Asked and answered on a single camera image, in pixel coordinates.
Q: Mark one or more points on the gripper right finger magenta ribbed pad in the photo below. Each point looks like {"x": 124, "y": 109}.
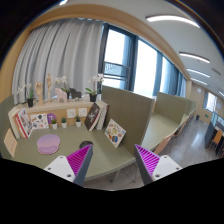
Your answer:
{"x": 153, "y": 167}

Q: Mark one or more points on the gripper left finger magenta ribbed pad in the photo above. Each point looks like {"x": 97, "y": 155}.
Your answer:
{"x": 73, "y": 167}

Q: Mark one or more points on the black computer mouse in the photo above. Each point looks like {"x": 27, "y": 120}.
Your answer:
{"x": 85, "y": 143}

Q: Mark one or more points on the purple round mouse pad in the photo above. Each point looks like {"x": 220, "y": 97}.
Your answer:
{"x": 48, "y": 144}

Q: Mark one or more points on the wooden chair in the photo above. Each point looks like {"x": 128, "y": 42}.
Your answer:
{"x": 163, "y": 144}

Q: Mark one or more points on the small potted plant middle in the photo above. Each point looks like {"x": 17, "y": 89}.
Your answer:
{"x": 64, "y": 122}

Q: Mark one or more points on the small potted plant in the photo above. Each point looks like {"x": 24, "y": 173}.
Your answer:
{"x": 78, "y": 121}
{"x": 54, "y": 123}
{"x": 64, "y": 122}

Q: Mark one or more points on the small potted plant left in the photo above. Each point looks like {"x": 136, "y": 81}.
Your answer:
{"x": 54, "y": 123}

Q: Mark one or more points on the small potted plant right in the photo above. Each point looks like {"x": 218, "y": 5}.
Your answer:
{"x": 78, "y": 121}

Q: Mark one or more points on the colourful picture book leaning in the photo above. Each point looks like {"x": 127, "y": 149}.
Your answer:
{"x": 114, "y": 133}

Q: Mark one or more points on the dark cover book leaning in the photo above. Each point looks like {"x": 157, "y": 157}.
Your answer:
{"x": 91, "y": 118}

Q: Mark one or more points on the purple round sign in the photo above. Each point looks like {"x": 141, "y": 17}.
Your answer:
{"x": 50, "y": 117}

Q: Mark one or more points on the wooden shelf unit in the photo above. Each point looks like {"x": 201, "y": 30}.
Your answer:
{"x": 61, "y": 110}

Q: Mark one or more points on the olive desk divider panel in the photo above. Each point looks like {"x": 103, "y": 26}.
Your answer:
{"x": 129, "y": 110}

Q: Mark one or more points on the illustrated card on shelf front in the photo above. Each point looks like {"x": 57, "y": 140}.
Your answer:
{"x": 39, "y": 121}

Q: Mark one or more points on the far olive divider panel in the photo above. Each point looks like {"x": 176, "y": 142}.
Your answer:
{"x": 174, "y": 108}

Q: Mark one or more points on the white book behind dark one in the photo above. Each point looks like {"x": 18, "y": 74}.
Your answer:
{"x": 103, "y": 111}

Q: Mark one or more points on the beige card left edge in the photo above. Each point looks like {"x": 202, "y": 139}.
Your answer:
{"x": 11, "y": 146}

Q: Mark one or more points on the pink animal figure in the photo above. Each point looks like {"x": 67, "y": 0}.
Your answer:
{"x": 61, "y": 95}

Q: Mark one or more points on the dark animal figure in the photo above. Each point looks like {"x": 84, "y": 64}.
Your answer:
{"x": 75, "y": 93}

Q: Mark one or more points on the red white books left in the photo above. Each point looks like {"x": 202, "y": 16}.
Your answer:
{"x": 20, "y": 122}

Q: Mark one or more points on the white orchid black pot left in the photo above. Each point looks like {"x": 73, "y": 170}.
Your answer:
{"x": 29, "y": 93}

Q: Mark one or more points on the white orchid black pot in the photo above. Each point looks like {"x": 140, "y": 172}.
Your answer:
{"x": 97, "y": 81}
{"x": 29, "y": 93}

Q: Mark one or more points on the wooden hand model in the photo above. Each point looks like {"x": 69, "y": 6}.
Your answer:
{"x": 39, "y": 92}

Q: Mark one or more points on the white orchid pot centre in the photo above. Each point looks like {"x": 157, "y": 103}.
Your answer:
{"x": 64, "y": 81}

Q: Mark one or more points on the wooden mannequin figure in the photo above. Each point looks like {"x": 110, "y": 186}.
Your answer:
{"x": 49, "y": 84}

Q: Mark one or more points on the white orchid black pot right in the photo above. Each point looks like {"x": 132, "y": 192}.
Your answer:
{"x": 97, "y": 81}

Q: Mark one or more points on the grey window curtain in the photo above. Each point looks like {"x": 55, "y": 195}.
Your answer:
{"x": 67, "y": 47}

